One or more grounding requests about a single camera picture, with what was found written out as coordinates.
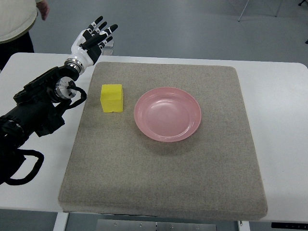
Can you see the pink plate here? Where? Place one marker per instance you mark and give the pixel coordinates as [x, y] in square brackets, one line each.
[167, 114]

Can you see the metal table base plate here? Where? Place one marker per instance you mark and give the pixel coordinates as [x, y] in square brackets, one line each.
[133, 225]

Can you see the clear plastic floor box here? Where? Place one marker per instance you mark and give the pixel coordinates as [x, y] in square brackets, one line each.
[108, 49]

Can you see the person in cream jacket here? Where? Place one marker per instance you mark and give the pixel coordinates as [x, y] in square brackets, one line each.
[17, 17]

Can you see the black table control panel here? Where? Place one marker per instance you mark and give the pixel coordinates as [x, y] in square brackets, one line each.
[296, 226]

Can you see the yellow foam block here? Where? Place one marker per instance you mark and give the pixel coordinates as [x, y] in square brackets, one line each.
[112, 98]

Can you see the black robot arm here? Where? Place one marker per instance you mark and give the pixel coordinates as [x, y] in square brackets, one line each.
[39, 107]

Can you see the metal chair legs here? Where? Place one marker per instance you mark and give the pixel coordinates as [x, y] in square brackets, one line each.
[260, 8]

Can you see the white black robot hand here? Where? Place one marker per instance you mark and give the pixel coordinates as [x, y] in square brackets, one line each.
[89, 45]

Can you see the beige fabric mat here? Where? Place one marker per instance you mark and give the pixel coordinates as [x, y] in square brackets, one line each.
[213, 174]

